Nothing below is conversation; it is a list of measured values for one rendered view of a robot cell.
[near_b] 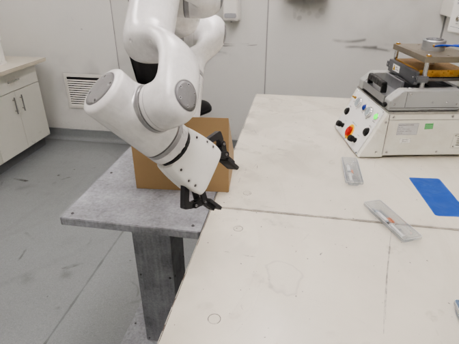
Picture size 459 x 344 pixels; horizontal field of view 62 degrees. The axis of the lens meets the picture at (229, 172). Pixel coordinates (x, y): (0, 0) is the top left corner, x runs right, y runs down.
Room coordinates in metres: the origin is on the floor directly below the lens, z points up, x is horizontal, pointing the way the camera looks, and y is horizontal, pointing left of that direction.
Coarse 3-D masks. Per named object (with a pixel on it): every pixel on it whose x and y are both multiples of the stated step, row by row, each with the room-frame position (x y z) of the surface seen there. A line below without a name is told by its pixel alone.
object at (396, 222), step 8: (376, 200) 0.96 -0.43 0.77; (376, 208) 0.91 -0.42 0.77; (384, 208) 0.91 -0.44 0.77; (384, 216) 0.87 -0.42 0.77; (392, 216) 0.87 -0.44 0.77; (392, 224) 0.84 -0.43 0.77; (400, 224) 0.84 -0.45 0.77; (400, 232) 0.80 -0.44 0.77; (408, 232) 0.80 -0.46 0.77; (416, 232) 0.80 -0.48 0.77
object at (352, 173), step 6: (348, 162) 1.21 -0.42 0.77; (354, 162) 1.21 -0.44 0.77; (348, 168) 1.17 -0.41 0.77; (354, 168) 1.17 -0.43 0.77; (348, 174) 1.12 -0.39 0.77; (354, 174) 1.12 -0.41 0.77; (360, 174) 1.12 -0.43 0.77; (348, 180) 1.08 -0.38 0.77; (354, 180) 1.08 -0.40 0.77; (360, 180) 1.08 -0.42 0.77
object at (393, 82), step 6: (390, 78) 1.49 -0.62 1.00; (396, 78) 1.44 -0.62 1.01; (366, 84) 1.54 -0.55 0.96; (372, 84) 1.51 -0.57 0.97; (390, 84) 1.48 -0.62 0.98; (396, 84) 1.43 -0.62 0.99; (402, 84) 1.39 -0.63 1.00; (372, 90) 1.46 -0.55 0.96; (378, 90) 1.42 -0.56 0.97; (390, 90) 1.42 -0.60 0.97; (378, 96) 1.40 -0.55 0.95; (384, 96) 1.35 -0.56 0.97
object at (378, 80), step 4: (368, 76) 1.53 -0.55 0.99; (372, 76) 1.49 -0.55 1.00; (376, 76) 1.47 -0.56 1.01; (368, 80) 1.52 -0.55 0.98; (372, 80) 1.48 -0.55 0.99; (376, 80) 1.44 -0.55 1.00; (380, 80) 1.42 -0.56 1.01; (376, 84) 1.44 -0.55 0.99; (380, 84) 1.40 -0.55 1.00; (384, 84) 1.39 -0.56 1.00; (380, 88) 1.39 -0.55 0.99; (384, 88) 1.39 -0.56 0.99; (380, 92) 1.39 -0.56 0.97; (384, 92) 1.39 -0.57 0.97
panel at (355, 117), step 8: (352, 96) 1.58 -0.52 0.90; (360, 96) 1.55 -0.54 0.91; (352, 104) 1.57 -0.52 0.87; (368, 104) 1.45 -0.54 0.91; (376, 104) 1.39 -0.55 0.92; (352, 112) 1.53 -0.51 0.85; (360, 112) 1.47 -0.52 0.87; (376, 112) 1.36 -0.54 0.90; (384, 112) 1.31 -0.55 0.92; (344, 120) 1.55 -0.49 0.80; (352, 120) 1.49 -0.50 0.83; (360, 120) 1.43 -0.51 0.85; (368, 120) 1.38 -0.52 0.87; (376, 120) 1.33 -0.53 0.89; (344, 128) 1.51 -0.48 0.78; (352, 128) 1.45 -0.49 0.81; (360, 128) 1.40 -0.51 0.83; (368, 128) 1.34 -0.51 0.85; (344, 136) 1.47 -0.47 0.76; (360, 136) 1.36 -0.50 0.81; (368, 136) 1.31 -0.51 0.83; (352, 144) 1.38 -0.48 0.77; (360, 144) 1.33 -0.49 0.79
